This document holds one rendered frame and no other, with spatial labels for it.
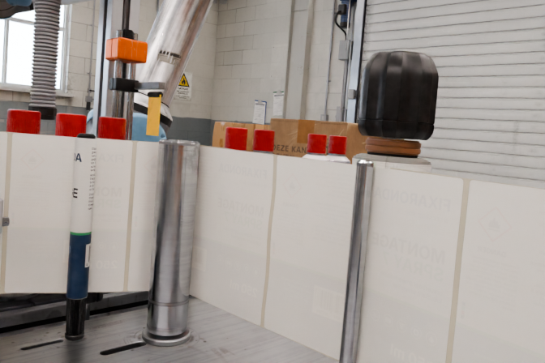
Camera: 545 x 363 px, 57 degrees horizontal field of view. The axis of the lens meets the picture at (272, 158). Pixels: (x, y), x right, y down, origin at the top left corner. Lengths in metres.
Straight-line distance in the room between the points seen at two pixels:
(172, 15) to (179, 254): 0.59
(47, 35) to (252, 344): 0.46
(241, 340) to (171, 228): 0.13
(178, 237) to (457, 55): 4.88
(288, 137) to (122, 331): 0.88
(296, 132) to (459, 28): 4.10
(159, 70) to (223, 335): 0.56
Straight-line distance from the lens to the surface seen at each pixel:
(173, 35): 0.97
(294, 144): 1.30
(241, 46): 7.34
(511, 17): 5.13
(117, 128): 0.64
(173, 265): 0.48
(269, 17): 7.04
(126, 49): 0.74
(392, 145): 0.54
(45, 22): 0.73
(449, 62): 5.26
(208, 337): 0.52
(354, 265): 0.36
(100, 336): 0.52
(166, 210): 0.47
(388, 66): 0.54
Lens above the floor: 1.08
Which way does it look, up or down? 3 degrees down
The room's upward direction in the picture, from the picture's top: 5 degrees clockwise
